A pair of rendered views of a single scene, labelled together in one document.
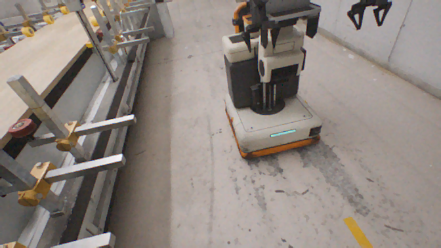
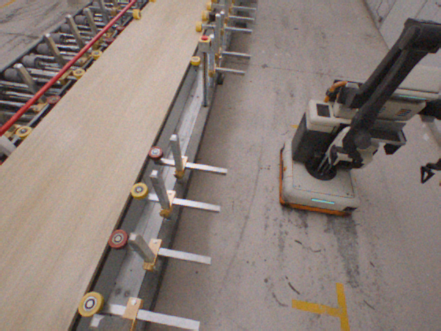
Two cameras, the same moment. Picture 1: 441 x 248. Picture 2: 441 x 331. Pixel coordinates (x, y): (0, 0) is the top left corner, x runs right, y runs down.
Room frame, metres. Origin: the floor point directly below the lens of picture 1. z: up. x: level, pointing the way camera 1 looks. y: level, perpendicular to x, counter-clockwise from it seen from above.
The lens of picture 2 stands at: (0.01, 0.27, 1.92)
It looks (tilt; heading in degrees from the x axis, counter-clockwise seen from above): 54 degrees down; 10
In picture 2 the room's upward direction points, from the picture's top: 4 degrees clockwise
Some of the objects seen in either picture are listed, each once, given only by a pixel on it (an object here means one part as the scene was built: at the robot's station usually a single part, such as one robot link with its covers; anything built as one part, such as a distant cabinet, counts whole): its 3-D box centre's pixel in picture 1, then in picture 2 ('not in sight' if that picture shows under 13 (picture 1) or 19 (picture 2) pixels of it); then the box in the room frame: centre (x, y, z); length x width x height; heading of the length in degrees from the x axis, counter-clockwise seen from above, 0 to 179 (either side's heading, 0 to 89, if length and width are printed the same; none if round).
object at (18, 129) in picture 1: (29, 134); (157, 157); (0.73, 0.78, 0.85); 0.08 x 0.08 x 0.11
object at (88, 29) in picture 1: (98, 48); (205, 80); (1.44, 0.68, 0.93); 0.05 x 0.05 x 0.45; 4
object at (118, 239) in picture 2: not in sight; (121, 242); (0.23, 0.74, 0.85); 0.08 x 0.08 x 0.11
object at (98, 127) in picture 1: (84, 130); (190, 166); (0.74, 0.58, 0.81); 0.43 x 0.03 x 0.04; 94
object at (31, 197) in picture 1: (38, 184); (168, 203); (0.47, 0.61, 0.83); 0.14 x 0.06 x 0.05; 4
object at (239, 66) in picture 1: (262, 65); (334, 136); (1.49, -0.39, 0.59); 0.55 x 0.34 x 0.83; 94
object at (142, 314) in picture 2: not in sight; (145, 315); (0.00, 0.53, 0.82); 0.43 x 0.03 x 0.04; 94
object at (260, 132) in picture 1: (266, 115); (315, 174); (1.39, -0.40, 0.16); 0.67 x 0.64 x 0.25; 4
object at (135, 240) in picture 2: not in sight; (147, 255); (0.20, 0.59, 0.88); 0.04 x 0.04 x 0.48; 4
